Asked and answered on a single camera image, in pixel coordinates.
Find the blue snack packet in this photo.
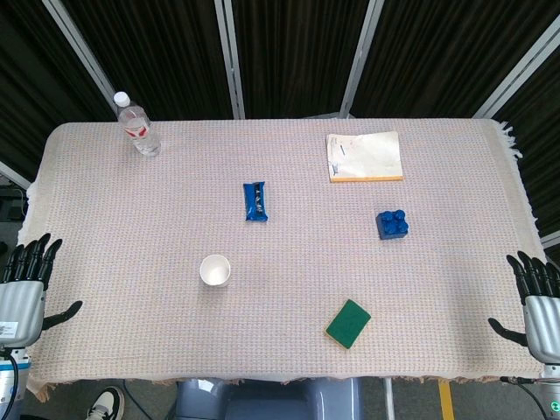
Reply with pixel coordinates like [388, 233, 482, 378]
[242, 180, 270, 224]

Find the white notepad with yellow edge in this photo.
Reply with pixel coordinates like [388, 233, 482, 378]
[325, 130, 404, 184]

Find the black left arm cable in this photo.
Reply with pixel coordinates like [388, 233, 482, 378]
[2, 349, 24, 402]

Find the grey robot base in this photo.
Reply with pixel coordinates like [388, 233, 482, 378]
[174, 376, 364, 420]

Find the beige woven tablecloth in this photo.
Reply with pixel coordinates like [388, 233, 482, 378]
[17, 116, 548, 403]

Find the black and white sneaker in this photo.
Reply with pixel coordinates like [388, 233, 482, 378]
[85, 385, 126, 420]

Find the grey partition post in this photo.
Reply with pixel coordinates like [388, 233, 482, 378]
[42, 0, 117, 104]
[213, 0, 247, 120]
[472, 19, 560, 119]
[338, 0, 387, 118]

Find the white paper cup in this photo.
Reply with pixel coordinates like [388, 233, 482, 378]
[199, 254, 232, 288]

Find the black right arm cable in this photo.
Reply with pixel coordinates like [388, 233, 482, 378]
[500, 374, 551, 419]

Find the black and silver right hand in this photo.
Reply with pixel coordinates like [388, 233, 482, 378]
[487, 249, 560, 364]

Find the grey metal table leg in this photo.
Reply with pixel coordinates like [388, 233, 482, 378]
[382, 378, 396, 420]

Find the clear plastic water bottle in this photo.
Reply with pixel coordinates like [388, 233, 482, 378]
[113, 91, 163, 159]

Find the green and yellow sponge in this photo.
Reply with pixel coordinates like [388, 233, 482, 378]
[324, 298, 373, 351]

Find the black and silver left hand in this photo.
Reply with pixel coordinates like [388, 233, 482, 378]
[0, 233, 84, 351]

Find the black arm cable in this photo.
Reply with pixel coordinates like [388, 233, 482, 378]
[2, 349, 24, 402]
[500, 374, 551, 419]

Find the black pleated curtain panel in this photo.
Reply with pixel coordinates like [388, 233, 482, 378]
[349, 0, 560, 119]
[0, 0, 106, 183]
[230, 0, 372, 120]
[493, 41, 560, 240]
[59, 0, 234, 122]

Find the blue plastic building block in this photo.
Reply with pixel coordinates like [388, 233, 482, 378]
[374, 209, 410, 241]

